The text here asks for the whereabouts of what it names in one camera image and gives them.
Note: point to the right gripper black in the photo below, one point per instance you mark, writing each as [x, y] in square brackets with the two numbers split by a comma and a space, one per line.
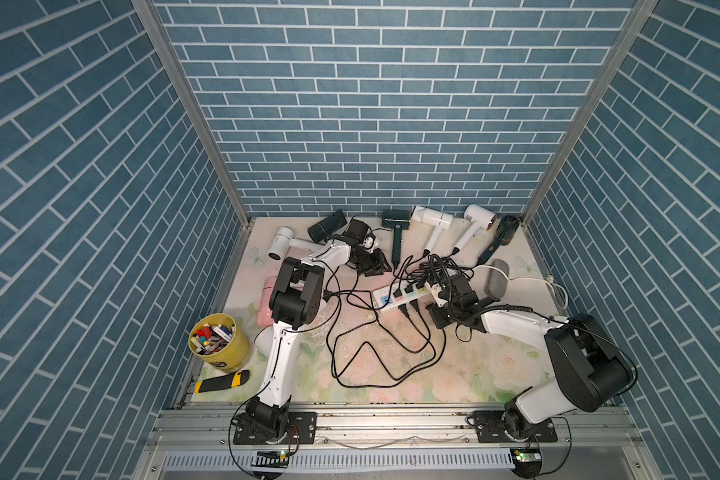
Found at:
[433, 309]

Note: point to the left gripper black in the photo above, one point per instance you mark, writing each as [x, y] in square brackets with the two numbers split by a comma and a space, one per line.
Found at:
[376, 266]

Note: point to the white multicolour power strip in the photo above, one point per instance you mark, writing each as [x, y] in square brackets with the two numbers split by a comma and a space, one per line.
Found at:
[402, 293]

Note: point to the dark green boxy hair dryer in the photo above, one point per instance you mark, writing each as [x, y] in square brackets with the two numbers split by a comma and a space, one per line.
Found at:
[397, 221]

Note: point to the dark teal round hair dryer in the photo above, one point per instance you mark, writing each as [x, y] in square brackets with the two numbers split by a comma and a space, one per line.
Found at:
[504, 234]

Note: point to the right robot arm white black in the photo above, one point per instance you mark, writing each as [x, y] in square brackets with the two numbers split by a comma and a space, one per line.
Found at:
[588, 368]

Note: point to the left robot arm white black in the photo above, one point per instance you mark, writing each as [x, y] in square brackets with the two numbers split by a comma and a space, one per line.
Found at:
[294, 303]

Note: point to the grey oval pad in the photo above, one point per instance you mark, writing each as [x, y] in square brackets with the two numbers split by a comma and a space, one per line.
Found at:
[497, 280]

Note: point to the dark green slim hair dryer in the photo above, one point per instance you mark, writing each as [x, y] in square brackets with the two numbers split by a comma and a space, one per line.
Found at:
[320, 231]

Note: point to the white boxy hair dryer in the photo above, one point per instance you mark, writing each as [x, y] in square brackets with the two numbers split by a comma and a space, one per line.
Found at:
[440, 222]

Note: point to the pink hair dryer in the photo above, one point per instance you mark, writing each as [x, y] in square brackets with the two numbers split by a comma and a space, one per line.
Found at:
[264, 316]

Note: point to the yellow cup with small items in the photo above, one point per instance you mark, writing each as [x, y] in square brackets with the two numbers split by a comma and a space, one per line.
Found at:
[220, 342]

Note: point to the black yellow utility knife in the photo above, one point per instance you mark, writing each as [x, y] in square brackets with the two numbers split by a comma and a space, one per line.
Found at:
[224, 382]

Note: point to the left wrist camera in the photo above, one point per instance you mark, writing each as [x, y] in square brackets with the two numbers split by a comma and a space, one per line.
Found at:
[359, 234]

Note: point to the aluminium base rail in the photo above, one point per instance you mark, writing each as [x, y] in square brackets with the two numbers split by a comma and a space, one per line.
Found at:
[437, 441]

